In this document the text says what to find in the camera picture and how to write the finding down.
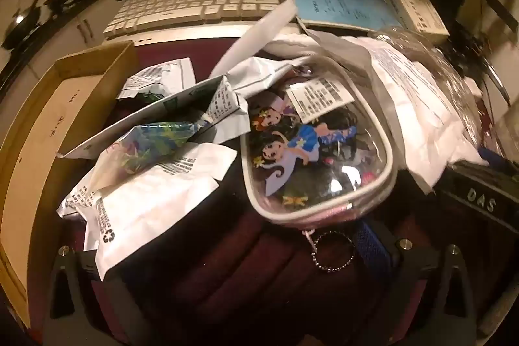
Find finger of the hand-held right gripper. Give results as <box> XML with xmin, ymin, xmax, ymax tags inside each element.
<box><xmin>448</xmin><ymin>147</ymin><xmax>519</xmax><ymax>185</ymax></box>

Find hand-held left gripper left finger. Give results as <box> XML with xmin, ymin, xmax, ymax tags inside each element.
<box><xmin>42</xmin><ymin>245</ymin><xmax>126</xmax><ymax>346</ymax></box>

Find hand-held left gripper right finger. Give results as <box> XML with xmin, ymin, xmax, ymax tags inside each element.
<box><xmin>352</xmin><ymin>218</ymin><xmax>481</xmax><ymax>346</ymax></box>

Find clear cartoon print pouch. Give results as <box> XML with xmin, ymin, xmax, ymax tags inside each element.
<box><xmin>239</xmin><ymin>56</ymin><xmax>400</xmax><ymax>274</ymax></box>

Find cardboard box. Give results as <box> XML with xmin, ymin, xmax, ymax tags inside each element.
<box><xmin>0</xmin><ymin>40</ymin><xmax>140</xmax><ymax>330</ymax></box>

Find clear plastic bag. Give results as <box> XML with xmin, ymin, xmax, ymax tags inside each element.
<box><xmin>372</xmin><ymin>25</ymin><xmax>484</xmax><ymax>138</ymax></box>

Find dark red mat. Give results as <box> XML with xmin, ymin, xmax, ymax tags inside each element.
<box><xmin>53</xmin><ymin>33</ymin><xmax>447</xmax><ymax>346</ymax></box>

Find colourful foil packet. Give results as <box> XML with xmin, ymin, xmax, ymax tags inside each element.
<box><xmin>97</xmin><ymin>120</ymin><xmax>212</xmax><ymax>173</ymax></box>

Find green and white carton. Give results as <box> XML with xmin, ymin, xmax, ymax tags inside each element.
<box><xmin>383</xmin><ymin>0</ymin><xmax>451</xmax><ymax>45</ymax></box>

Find crumpled white plastic packet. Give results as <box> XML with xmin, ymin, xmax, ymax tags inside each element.
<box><xmin>203</xmin><ymin>56</ymin><xmax>311</xmax><ymax>146</ymax></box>

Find blue booklet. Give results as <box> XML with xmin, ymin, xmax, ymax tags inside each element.
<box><xmin>283</xmin><ymin>0</ymin><xmax>403</xmax><ymax>33</ymax></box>

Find black kitchen countertop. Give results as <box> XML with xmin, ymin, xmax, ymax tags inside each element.
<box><xmin>0</xmin><ymin>0</ymin><xmax>111</xmax><ymax>87</ymax></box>

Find white kitchen cabinets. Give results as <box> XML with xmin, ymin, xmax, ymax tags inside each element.
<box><xmin>0</xmin><ymin>0</ymin><xmax>118</xmax><ymax>99</ymax></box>

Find steel wok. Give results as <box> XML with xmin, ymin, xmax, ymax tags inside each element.
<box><xmin>2</xmin><ymin>1</ymin><xmax>42</xmax><ymax>49</ymax></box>

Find white keyboard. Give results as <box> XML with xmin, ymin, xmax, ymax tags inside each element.
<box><xmin>102</xmin><ymin>0</ymin><xmax>285</xmax><ymax>41</ymax></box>

